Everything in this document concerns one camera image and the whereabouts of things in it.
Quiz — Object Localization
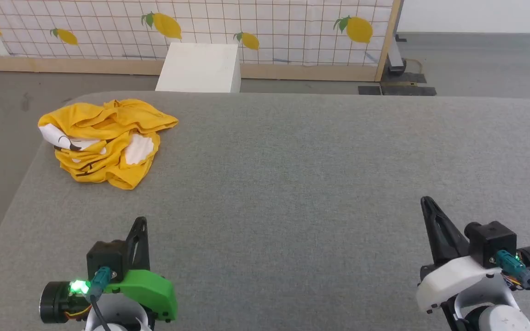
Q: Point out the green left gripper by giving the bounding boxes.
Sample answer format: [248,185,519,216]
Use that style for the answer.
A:
[103,217,178,321]

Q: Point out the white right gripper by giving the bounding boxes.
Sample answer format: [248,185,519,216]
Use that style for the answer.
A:
[415,196,501,314]

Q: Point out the yellow printed t-shirt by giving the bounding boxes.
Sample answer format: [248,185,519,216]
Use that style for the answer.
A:
[38,98,179,190]

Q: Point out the white box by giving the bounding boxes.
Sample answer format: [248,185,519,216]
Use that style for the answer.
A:
[155,42,242,94]

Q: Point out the lemon print partition screen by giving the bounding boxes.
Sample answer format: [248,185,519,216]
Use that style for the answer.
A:
[0,0,403,83]

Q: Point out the left camera cable teal plug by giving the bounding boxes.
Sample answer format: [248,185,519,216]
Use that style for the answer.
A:
[89,266,113,331]

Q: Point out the camera cable teal plug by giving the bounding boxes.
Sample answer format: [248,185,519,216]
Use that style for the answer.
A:
[89,266,113,331]
[495,250,530,319]

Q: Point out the right camera cable teal plug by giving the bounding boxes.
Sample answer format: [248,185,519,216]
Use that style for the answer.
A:
[495,250,530,319]

